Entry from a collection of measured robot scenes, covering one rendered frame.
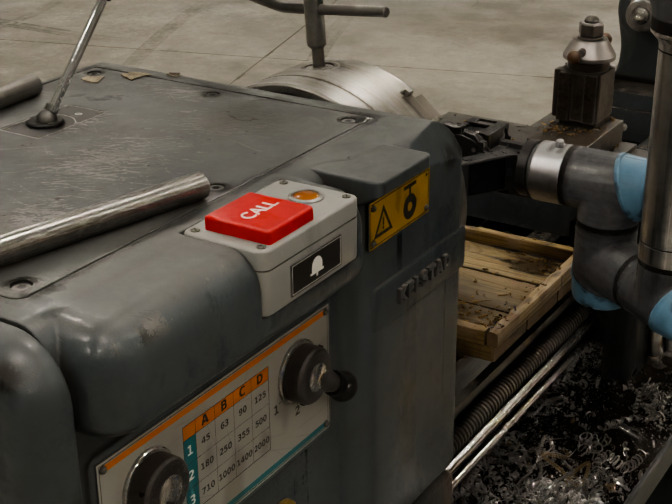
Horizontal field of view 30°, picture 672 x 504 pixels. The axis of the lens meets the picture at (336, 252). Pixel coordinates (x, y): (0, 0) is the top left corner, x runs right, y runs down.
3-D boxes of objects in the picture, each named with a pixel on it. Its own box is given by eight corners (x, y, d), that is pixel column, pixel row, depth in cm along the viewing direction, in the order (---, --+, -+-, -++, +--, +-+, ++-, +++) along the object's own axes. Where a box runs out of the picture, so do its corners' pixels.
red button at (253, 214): (270, 257, 91) (269, 230, 90) (203, 240, 94) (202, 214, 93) (315, 229, 95) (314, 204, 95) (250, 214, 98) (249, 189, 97)
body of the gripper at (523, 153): (466, 168, 167) (550, 185, 161) (435, 187, 161) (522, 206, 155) (468, 113, 164) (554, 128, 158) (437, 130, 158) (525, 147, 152)
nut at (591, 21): (598, 42, 185) (600, 19, 184) (573, 39, 187) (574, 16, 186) (608, 36, 188) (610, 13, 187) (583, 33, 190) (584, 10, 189)
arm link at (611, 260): (607, 329, 150) (615, 245, 145) (556, 292, 159) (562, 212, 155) (661, 318, 153) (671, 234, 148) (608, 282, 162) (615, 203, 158)
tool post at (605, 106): (593, 132, 188) (599, 67, 184) (547, 124, 192) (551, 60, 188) (611, 119, 194) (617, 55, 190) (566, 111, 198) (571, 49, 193)
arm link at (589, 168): (641, 238, 147) (648, 170, 144) (553, 220, 153) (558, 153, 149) (663, 217, 153) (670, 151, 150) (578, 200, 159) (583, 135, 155)
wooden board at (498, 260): (495, 363, 155) (497, 334, 153) (257, 297, 172) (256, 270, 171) (586, 276, 178) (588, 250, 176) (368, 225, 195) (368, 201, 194)
